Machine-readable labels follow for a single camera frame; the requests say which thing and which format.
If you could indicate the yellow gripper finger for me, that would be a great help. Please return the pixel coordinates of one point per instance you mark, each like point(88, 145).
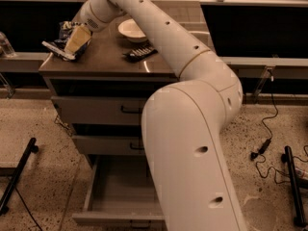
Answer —
point(80, 35)

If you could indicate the open bottom drawer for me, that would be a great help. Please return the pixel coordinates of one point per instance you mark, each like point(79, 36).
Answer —
point(122, 194)

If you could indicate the blue chip bag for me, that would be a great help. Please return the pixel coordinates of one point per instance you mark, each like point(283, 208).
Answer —
point(57, 45)

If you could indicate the middle drawer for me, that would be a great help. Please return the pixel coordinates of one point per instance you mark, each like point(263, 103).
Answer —
point(95, 145)

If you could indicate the black stand leg left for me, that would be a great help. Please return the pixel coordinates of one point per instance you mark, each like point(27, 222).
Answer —
point(30, 148)

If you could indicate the grey drawer cabinet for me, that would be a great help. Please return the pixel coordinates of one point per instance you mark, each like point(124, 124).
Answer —
point(101, 72)

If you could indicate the clear plastic bottle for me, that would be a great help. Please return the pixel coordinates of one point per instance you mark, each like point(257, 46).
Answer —
point(6, 46)

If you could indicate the white bowl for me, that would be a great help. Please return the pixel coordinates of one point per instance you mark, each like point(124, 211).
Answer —
point(130, 29)

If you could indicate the black stand leg right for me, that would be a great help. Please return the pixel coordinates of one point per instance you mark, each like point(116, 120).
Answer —
point(300, 218)

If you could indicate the black stand leg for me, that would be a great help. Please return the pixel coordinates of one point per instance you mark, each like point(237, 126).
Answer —
point(30, 148)
point(300, 218)

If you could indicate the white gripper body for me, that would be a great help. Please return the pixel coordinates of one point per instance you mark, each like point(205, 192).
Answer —
point(90, 19)

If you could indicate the top drawer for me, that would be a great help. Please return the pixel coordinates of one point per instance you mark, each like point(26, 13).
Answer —
point(104, 111)

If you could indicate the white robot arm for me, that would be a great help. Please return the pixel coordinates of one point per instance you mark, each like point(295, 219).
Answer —
point(181, 122)

